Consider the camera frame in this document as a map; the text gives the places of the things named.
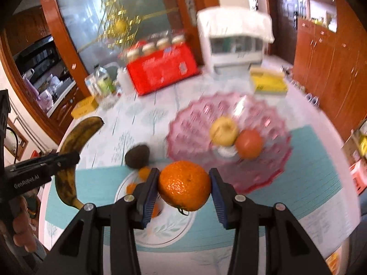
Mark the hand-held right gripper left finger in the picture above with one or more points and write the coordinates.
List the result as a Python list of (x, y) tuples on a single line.
[(150, 197)]

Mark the white countertop appliance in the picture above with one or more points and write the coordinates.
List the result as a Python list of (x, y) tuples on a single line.
[(235, 57)]

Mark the person's left hand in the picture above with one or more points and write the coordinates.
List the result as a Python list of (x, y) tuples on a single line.
[(21, 223)]

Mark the dark avocado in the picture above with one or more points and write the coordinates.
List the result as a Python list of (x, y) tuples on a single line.
[(137, 156)]

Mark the small yellow carton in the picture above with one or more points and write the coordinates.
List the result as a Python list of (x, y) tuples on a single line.
[(83, 107)]

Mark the glass jar with cream lid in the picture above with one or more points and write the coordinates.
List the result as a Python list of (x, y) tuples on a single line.
[(148, 49), (162, 43), (178, 39), (132, 54)]

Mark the red plastic stool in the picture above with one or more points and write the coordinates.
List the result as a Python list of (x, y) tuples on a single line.
[(359, 177)]

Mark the white cloth cover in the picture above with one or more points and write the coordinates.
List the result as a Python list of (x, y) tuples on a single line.
[(232, 20)]

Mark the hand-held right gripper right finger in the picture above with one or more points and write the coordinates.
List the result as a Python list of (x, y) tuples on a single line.
[(218, 197)]

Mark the spotted brown banana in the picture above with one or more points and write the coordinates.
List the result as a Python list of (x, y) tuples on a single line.
[(77, 137)]

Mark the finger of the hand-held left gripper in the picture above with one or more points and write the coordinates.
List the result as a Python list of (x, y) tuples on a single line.
[(60, 160)]

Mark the clear glass cup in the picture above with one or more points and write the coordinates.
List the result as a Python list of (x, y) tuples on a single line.
[(108, 101)]

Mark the red orange round fruit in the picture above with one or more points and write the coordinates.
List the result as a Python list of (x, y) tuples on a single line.
[(249, 144)]

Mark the large orange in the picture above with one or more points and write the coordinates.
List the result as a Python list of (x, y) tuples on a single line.
[(185, 186)]

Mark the teal striped placemat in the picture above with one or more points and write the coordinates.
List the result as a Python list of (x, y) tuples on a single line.
[(309, 163)]

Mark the gold ornament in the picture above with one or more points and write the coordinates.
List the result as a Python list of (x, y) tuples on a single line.
[(120, 25)]

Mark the wooden cabinet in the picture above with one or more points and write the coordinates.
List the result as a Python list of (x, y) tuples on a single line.
[(329, 71)]

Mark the yellow apple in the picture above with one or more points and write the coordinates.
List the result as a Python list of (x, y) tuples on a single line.
[(223, 131)]

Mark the yellow box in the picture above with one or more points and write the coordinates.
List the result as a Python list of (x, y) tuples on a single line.
[(268, 81)]

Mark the pink glass fruit bowl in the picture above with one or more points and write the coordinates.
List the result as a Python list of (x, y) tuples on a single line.
[(200, 120)]

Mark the frosted glass door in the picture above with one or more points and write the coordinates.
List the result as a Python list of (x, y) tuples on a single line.
[(83, 14)]

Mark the red plastic package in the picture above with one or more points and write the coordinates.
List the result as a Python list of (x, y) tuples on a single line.
[(160, 71)]

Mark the white plastic bottle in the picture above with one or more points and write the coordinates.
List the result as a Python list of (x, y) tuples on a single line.
[(123, 80)]

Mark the clear bottle with green label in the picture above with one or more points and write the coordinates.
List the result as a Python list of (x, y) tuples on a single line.
[(105, 84)]

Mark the tree print tablecloth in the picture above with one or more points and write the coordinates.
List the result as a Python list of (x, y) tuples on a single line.
[(137, 114)]

